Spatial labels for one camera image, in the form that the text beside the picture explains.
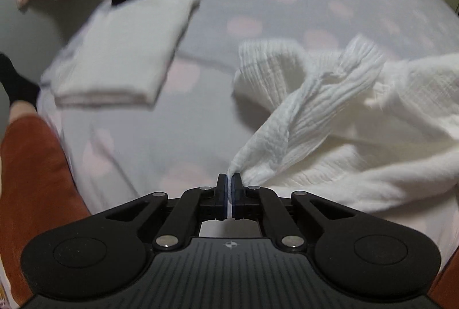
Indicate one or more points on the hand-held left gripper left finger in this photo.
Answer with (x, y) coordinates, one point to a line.
(223, 189)

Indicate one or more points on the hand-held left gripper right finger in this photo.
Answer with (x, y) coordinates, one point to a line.
(235, 189)

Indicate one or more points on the white crinkled garment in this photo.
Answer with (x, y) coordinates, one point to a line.
(358, 137)

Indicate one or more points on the folded white cloth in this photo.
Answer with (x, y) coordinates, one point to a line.
(118, 51)

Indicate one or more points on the orange pants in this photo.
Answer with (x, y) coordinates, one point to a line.
(32, 180)

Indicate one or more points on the black sock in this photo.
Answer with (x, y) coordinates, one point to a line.
(16, 79)

